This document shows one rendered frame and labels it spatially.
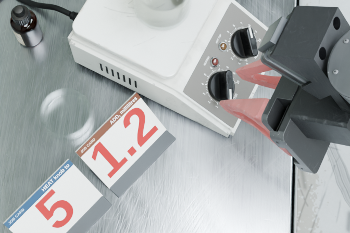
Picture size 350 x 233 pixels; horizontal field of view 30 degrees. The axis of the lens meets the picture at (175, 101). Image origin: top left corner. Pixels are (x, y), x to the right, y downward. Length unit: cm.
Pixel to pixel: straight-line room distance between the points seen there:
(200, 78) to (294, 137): 19
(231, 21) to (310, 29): 27
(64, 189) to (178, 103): 15
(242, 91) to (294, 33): 26
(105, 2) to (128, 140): 15
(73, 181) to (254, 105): 23
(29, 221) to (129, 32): 22
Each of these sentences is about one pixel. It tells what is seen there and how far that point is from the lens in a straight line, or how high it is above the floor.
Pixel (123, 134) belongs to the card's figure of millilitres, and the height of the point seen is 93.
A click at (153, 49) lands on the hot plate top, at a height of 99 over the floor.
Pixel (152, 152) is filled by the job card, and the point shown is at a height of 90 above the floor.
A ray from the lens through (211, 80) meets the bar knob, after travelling 68.
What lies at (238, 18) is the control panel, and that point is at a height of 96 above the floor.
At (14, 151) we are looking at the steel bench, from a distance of 74.
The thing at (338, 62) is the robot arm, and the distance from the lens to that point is 44.
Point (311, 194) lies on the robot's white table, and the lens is 73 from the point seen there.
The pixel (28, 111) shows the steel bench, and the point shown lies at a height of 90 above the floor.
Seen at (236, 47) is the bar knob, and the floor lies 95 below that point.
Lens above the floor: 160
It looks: 71 degrees down
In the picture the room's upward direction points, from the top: 5 degrees clockwise
